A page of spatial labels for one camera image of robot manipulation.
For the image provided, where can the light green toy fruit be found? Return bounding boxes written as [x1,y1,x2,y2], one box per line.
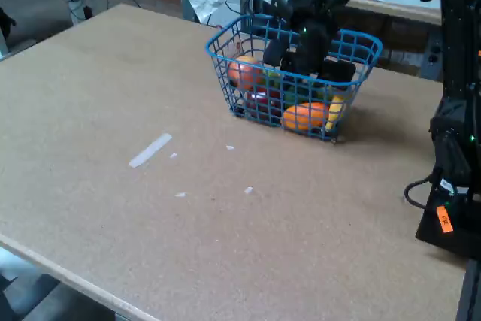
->
[262,71,283,89]

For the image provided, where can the red orange round toy fruit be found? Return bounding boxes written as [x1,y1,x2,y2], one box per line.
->
[228,56,264,91]

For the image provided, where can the dark red toy fruit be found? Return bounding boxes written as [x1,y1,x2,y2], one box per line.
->
[244,87,283,119]

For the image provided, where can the yellow toy banana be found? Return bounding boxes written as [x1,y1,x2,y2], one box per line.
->
[325,95,349,132]

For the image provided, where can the wooden workbench with grey leg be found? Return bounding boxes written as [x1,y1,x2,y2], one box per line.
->
[343,0,444,83]

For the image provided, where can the grey power outlet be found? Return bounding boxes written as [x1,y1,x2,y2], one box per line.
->
[428,42,443,66]

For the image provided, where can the long white tape strip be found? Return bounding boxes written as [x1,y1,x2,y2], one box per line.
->
[129,132,173,168]

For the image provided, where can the orange label tag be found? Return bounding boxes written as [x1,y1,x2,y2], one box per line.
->
[435,206,455,234]

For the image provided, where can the black object at room edge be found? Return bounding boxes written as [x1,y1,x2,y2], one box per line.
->
[0,7,17,42]

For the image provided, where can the small black camera box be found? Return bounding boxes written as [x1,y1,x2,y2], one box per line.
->
[269,0,295,17]

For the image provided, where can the looped black camera cable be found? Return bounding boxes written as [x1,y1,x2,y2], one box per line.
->
[245,0,279,20]

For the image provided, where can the blue wire basket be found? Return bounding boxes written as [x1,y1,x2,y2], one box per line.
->
[204,14,384,144]

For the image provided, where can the black base cable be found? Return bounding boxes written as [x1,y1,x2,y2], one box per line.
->
[404,174,437,209]

